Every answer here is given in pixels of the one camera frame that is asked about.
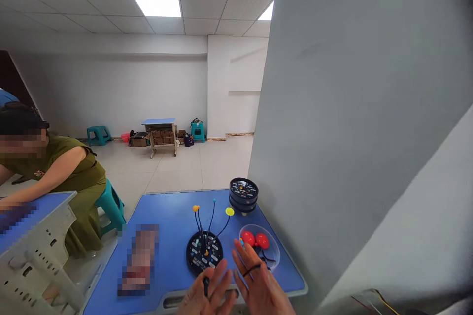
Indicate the person's left hand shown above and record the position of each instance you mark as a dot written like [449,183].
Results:
[207,302]

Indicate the person's right hand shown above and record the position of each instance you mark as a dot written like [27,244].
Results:
[264,294]

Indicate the person's right fingers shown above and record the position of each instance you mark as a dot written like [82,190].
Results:
[247,257]

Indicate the person's left fingers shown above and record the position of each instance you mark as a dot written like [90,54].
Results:
[218,274]

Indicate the short black rod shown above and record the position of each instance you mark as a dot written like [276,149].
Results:
[206,286]

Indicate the red ball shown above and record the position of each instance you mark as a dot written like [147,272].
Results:
[262,240]
[248,238]

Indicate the black rods in bowl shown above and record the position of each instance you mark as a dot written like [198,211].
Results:
[266,259]

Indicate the black round model base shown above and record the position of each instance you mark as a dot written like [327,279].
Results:
[197,261]

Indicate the clear plastic bowl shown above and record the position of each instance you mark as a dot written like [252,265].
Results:
[271,246]

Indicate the yellow ball on black rod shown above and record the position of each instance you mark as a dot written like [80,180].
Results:
[229,211]

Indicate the teal ball on black rod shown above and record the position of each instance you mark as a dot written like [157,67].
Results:
[212,215]

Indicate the stack of black round discs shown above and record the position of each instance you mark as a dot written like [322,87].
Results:
[243,193]

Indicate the orange ball on black rod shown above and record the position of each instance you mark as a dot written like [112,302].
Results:
[196,208]

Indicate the blue table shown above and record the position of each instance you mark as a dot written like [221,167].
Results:
[166,219]

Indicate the dark bag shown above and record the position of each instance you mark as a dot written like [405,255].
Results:
[189,140]

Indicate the teal plastic stool with bag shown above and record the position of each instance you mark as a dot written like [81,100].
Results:
[198,131]

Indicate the small blue-topped desk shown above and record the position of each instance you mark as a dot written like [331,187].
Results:
[160,134]

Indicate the open cardboard box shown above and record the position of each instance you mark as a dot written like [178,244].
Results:
[138,140]

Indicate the grey-framed blue desk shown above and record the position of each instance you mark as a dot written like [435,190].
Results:
[37,252]

